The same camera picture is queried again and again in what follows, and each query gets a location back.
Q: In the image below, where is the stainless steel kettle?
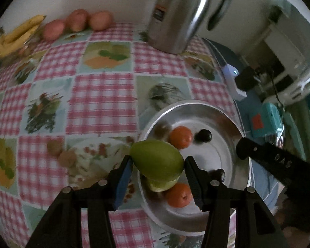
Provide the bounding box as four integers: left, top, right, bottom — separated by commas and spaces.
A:
146, 0, 232, 54

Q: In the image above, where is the small orange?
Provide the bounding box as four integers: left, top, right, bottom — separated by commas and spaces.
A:
165, 183, 194, 208

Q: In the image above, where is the large orange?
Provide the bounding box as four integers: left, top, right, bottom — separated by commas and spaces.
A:
169, 126, 193, 149

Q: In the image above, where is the teal box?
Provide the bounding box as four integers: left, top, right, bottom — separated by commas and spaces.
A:
249, 103, 285, 141

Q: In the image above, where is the clear plastic bag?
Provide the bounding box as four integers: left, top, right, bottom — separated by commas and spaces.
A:
5, 33, 42, 61

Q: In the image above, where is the round metal bowl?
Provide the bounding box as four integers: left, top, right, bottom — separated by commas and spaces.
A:
137, 100, 252, 236

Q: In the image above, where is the pink sweet potato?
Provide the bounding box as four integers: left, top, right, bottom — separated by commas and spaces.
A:
43, 19, 66, 41

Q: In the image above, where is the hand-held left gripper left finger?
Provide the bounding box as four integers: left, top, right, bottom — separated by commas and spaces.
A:
26, 155, 133, 248

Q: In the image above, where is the yellow banana bunch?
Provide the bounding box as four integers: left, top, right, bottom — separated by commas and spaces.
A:
0, 14, 46, 58

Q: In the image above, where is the white plastic device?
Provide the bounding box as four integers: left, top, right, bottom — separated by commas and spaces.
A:
221, 63, 247, 101

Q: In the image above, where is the pink checked printed tablecloth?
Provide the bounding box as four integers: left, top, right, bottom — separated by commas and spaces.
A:
0, 22, 251, 248

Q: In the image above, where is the dark plum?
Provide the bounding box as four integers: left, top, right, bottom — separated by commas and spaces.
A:
194, 129, 212, 144
213, 169, 226, 182

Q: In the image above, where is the green mango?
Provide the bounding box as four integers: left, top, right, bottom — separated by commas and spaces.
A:
130, 139, 184, 181

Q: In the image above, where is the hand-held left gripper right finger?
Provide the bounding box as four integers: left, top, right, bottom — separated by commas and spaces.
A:
184, 156, 290, 248

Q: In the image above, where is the green apple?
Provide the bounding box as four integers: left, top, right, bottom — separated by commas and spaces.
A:
145, 176, 180, 192

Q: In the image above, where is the brown kiwi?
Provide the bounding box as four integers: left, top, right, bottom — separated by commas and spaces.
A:
58, 151, 76, 167
47, 140, 64, 155

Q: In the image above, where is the black device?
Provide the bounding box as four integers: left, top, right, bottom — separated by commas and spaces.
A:
235, 67, 257, 91

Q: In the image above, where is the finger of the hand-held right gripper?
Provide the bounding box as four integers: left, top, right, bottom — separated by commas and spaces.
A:
236, 137, 300, 186

